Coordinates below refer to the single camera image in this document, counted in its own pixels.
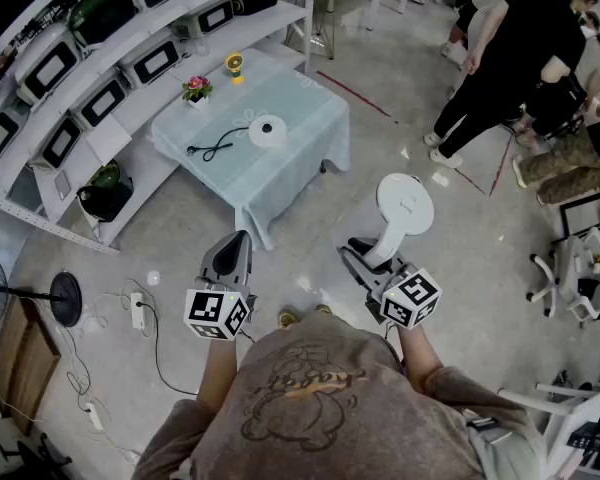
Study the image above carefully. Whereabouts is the person's grey shoulder bag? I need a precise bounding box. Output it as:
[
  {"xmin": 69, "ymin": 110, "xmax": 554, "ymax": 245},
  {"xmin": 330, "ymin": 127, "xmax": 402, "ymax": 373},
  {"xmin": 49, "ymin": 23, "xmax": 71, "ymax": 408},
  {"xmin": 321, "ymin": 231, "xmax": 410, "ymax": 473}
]
[{"xmin": 465, "ymin": 415, "xmax": 547, "ymax": 480}]

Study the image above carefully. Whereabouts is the potted pink flower plant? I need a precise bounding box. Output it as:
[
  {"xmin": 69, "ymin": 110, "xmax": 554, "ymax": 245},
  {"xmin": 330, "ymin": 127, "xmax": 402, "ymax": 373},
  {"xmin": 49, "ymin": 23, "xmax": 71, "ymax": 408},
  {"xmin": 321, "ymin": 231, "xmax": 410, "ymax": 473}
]
[{"xmin": 181, "ymin": 75, "xmax": 214, "ymax": 112}]

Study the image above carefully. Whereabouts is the white office chair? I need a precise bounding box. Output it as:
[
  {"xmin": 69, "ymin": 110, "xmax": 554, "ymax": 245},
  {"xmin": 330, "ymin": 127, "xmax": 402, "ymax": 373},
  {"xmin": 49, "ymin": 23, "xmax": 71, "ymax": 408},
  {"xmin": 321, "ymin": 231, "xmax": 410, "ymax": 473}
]
[{"xmin": 525, "ymin": 234, "xmax": 600, "ymax": 330}]

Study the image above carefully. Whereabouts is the black bag on shelf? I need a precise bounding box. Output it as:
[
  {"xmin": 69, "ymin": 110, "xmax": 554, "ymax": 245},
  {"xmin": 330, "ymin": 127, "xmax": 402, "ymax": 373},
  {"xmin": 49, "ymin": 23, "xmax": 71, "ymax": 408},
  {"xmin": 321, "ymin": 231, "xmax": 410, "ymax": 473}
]
[{"xmin": 76, "ymin": 160, "xmax": 135, "ymax": 223}]

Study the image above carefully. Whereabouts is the black floor cable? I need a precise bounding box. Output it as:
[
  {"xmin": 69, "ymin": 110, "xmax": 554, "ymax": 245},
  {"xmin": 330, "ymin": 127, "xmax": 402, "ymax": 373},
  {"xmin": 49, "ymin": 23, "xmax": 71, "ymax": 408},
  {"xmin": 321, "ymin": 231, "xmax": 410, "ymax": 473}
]
[{"xmin": 136, "ymin": 301, "xmax": 199, "ymax": 397}]

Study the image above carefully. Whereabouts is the black metal frame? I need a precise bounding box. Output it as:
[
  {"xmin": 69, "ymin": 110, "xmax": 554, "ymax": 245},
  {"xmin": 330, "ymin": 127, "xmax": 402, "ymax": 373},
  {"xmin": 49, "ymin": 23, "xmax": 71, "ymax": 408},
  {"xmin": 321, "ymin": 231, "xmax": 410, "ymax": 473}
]
[{"xmin": 551, "ymin": 190, "xmax": 600, "ymax": 245}]

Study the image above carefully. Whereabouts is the black standing fan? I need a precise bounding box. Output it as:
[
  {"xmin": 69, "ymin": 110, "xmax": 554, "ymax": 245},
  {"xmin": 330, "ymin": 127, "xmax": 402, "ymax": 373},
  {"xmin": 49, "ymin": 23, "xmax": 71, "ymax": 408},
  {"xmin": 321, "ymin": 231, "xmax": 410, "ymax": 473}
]
[{"xmin": 0, "ymin": 240, "xmax": 84, "ymax": 337}]

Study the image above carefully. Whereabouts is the row of white microwave ovens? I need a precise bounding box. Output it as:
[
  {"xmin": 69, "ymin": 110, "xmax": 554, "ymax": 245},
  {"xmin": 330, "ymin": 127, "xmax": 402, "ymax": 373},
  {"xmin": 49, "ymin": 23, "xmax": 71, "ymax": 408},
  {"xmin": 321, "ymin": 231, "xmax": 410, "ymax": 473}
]
[{"xmin": 0, "ymin": 0, "xmax": 237, "ymax": 170}]

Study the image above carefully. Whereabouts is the black power cord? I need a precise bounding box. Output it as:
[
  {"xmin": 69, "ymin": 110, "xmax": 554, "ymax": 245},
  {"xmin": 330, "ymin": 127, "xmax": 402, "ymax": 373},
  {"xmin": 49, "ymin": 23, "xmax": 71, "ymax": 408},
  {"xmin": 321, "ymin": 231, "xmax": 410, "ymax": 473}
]
[{"xmin": 186, "ymin": 127, "xmax": 252, "ymax": 163}]

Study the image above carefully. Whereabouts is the white shelving unit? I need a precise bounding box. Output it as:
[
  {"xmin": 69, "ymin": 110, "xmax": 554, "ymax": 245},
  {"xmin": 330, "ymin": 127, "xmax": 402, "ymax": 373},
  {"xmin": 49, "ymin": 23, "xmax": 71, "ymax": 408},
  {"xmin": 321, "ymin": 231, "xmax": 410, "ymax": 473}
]
[{"xmin": 0, "ymin": 0, "xmax": 314, "ymax": 258}]

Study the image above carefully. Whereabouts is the wooden board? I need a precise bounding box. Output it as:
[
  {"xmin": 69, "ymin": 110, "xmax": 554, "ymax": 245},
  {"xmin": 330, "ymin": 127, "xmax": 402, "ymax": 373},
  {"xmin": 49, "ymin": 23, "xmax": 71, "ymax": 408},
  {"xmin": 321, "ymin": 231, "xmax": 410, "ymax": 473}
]
[{"xmin": 0, "ymin": 295, "xmax": 63, "ymax": 437}]

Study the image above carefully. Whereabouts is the person's brown printed t-shirt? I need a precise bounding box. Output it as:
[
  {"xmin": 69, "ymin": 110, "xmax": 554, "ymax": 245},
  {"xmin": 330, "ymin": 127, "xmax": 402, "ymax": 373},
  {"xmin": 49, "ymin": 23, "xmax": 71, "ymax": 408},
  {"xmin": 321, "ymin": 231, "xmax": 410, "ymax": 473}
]
[{"xmin": 131, "ymin": 312, "xmax": 549, "ymax": 480}]

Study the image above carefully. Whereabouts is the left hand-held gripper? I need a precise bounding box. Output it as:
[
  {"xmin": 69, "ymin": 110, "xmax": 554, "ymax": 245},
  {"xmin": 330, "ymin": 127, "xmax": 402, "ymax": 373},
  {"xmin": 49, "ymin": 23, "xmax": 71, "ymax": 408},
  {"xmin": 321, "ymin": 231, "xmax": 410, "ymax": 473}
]
[{"xmin": 183, "ymin": 230, "xmax": 259, "ymax": 342}]

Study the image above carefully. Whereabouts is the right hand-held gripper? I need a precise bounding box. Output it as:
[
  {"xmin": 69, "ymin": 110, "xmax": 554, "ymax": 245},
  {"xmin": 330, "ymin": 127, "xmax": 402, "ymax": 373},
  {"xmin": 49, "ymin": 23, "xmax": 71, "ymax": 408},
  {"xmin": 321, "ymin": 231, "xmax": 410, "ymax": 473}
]
[{"xmin": 337, "ymin": 237, "xmax": 444, "ymax": 330}]

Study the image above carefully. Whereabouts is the white electric kettle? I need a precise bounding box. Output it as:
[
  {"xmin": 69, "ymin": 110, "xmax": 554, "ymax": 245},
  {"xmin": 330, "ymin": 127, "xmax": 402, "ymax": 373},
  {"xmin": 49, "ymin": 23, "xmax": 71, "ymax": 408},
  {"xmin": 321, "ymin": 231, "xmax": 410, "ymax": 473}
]
[{"xmin": 369, "ymin": 172, "xmax": 436, "ymax": 272}]

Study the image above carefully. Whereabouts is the white power strip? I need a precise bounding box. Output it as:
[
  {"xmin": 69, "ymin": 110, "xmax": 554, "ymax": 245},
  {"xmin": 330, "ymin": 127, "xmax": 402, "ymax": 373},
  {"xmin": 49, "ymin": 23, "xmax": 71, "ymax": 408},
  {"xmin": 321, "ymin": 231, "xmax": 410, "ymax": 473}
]
[
  {"xmin": 129, "ymin": 291, "xmax": 147, "ymax": 331},
  {"xmin": 84, "ymin": 401, "xmax": 104, "ymax": 432}
]

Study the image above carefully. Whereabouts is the white flat board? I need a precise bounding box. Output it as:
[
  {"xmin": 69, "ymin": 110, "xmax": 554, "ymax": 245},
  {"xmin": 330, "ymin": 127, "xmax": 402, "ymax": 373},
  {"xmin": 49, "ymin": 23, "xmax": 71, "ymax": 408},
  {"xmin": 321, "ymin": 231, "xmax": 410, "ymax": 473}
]
[{"xmin": 85, "ymin": 114, "xmax": 133, "ymax": 167}]

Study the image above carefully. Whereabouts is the white round kettle base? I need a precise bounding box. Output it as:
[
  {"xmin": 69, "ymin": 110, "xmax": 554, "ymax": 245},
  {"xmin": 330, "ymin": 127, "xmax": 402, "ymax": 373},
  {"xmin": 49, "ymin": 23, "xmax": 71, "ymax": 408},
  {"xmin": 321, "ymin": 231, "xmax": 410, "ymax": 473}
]
[{"xmin": 248, "ymin": 114, "xmax": 288, "ymax": 148}]

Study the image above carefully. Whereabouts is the light blue floral tablecloth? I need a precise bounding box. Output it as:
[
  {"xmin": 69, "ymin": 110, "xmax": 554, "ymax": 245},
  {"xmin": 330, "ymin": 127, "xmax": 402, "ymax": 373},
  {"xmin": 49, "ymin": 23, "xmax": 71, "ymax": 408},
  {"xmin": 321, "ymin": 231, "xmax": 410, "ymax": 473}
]
[{"xmin": 151, "ymin": 47, "xmax": 352, "ymax": 252}]

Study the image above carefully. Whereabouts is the grey tablet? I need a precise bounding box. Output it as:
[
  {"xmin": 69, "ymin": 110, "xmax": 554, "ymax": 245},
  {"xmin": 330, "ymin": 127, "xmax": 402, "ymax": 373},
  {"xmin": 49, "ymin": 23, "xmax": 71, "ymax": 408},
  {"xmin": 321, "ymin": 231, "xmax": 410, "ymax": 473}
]
[{"xmin": 53, "ymin": 169, "xmax": 73, "ymax": 202}]

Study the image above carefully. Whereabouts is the person's right forearm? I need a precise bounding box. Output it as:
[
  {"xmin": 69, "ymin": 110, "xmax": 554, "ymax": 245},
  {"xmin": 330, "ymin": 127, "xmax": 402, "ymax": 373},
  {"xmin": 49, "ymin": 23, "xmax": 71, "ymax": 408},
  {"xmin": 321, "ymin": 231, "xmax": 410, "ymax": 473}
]
[{"xmin": 394, "ymin": 322, "xmax": 447, "ymax": 395}]

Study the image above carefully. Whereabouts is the small yellow desk fan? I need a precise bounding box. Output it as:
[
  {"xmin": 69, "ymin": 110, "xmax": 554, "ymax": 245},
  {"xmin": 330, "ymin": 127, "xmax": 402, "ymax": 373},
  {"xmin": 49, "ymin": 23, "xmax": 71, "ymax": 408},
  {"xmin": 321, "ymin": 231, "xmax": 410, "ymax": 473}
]
[{"xmin": 223, "ymin": 51, "xmax": 247, "ymax": 86}]

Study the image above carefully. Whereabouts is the person's left forearm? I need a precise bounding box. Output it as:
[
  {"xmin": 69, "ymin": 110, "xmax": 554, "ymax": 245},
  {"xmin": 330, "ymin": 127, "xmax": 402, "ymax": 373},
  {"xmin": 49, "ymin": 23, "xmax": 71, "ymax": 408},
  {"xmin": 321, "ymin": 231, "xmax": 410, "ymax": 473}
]
[{"xmin": 196, "ymin": 335, "xmax": 239, "ymax": 412}]

